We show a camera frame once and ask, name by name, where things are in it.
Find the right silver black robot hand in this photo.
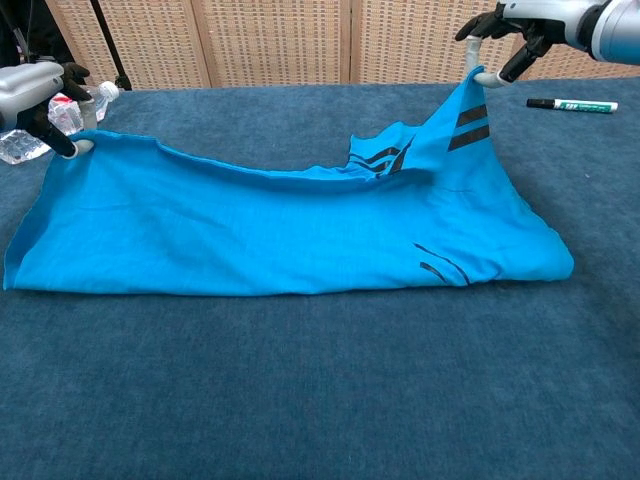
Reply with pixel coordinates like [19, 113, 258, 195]
[454, 0, 585, 90]

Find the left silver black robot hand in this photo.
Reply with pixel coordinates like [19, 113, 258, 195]
[0, 60, 97, 160]

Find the blue printed t-shirt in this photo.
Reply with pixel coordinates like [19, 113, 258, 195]
[2, 64, 575, 297]

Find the clear plastic water bottle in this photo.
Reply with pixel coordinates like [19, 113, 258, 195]
[0, 81, 120, 166]

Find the black office chair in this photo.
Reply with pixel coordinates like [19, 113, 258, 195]
[0, 0, 71, 69]

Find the black tripod stand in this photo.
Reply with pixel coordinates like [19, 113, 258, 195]
[89, 0, 134, 92]

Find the white marker pen black cap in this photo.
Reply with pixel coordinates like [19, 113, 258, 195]
[526, 97, 619, 115]

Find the wooden rattan folding screen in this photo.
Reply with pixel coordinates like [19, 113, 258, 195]
[44, 0, 640, 91]

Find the blue carpet table cover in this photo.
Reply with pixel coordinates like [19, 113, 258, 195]
[0, 77, 640, 480]

